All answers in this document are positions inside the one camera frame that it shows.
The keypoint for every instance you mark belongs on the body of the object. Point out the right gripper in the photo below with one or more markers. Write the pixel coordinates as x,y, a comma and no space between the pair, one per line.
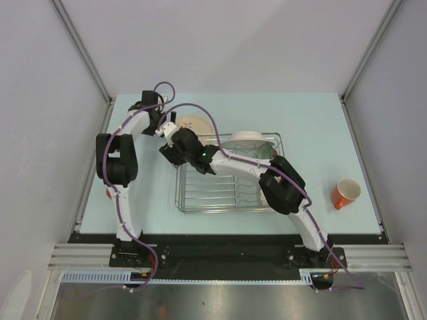
171,153

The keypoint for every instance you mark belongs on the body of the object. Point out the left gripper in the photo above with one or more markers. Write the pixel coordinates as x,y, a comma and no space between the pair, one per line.
149,130

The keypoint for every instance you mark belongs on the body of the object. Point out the pink cream tree plate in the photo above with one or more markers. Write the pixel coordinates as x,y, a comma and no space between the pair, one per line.
199,125

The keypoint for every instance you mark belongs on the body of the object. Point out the metal wire dish rack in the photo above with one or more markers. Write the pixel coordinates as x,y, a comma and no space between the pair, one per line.
197,193

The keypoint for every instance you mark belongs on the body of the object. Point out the white deep plate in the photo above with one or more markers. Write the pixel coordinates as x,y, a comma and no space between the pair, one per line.
244,140

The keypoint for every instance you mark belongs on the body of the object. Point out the orange mug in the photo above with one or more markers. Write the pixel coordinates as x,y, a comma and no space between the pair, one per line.
344,193

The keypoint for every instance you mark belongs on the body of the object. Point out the orange bowl white inside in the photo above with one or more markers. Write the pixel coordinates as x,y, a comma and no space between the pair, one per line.
263,200

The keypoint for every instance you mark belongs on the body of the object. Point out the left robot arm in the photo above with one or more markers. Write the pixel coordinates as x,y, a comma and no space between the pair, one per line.
117,165

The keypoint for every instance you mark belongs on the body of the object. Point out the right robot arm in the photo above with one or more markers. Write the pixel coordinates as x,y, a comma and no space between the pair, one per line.
281,185

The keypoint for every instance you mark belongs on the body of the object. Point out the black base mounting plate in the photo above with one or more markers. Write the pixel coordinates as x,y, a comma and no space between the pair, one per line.
167,256

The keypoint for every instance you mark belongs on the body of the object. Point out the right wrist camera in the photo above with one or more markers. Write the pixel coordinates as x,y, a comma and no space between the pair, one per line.
167,130

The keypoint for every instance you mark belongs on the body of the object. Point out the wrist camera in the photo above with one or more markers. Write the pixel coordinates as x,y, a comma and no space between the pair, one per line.
164,99
167,130

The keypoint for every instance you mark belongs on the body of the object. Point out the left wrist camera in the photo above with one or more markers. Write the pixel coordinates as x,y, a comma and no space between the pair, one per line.
164,99

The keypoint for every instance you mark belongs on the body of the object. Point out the white slotted cable duct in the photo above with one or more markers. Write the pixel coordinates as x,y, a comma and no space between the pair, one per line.
138,278

